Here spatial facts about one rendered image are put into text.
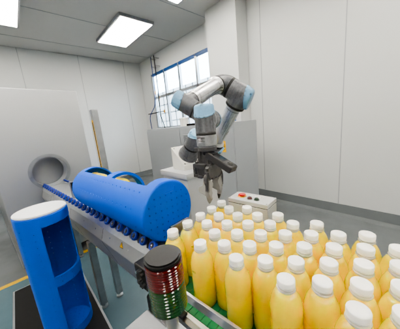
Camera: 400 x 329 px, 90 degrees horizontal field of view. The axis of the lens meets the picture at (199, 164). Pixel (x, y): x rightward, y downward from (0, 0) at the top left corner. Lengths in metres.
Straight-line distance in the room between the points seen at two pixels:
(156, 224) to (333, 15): 3.26
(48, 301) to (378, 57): 3.77
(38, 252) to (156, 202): 0.91
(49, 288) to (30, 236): 0.36
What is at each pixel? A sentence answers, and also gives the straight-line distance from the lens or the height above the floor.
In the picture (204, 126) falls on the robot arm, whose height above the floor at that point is 1.45.
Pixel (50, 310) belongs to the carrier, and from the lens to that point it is 1.82.
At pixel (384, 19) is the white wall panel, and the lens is 3.38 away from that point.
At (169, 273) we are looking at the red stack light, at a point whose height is 1.24.
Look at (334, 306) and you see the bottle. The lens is 0.58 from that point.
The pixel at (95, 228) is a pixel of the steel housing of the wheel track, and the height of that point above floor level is 0.88.
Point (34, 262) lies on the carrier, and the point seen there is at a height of 0.76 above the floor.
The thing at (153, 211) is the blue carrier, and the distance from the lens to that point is 0.89.
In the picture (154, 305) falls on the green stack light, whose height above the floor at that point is 1.18.
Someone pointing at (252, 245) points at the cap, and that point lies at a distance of 0.64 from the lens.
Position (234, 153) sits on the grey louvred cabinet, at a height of 1.07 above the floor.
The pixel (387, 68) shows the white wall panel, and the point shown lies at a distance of 3.27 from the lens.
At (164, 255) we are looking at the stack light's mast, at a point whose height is 1.26.
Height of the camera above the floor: 1.47
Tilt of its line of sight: 11 degrees down
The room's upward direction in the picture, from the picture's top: 6 degrees counter-clockwise
